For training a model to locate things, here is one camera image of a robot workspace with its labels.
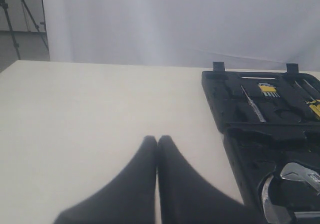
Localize chrome adjustable wrench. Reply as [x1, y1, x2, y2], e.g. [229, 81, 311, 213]
[280, 162, 320, 195]

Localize clear handle tester screwdriver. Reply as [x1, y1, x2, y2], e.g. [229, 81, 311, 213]
[240, 85, 267, 123]

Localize black tripod stand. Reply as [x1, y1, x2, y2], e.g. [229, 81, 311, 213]
[0, 0, 49, 56]

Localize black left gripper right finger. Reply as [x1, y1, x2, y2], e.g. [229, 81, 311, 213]
[157, 135, 264, 223]

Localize steel claw hammer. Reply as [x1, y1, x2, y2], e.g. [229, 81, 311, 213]
[261, 175, 292, 224]

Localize black plastic tool case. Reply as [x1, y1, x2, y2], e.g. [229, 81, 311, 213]
[201, 62, 320, 223]

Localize yellow hex key set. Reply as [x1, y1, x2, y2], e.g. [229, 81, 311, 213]
[258, 83, 279, 98]

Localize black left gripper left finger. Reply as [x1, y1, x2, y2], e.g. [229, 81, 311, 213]
[55, 136, 157, 223]

